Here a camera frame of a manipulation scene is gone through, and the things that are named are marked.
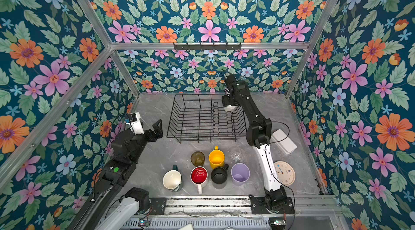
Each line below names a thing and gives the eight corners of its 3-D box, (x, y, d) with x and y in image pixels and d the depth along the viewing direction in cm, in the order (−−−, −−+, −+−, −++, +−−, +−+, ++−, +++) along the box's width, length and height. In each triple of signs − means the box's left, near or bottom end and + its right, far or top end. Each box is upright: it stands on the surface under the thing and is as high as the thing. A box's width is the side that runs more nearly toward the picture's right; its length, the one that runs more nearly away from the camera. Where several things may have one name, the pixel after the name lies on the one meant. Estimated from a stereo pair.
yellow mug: (209, 171, 86) (208, 165, 78) (210, 153, 92) (209, 146, 85) (224, 171, 86) (224, 165, 78) (223, 153, 92) (224, 146, 85)
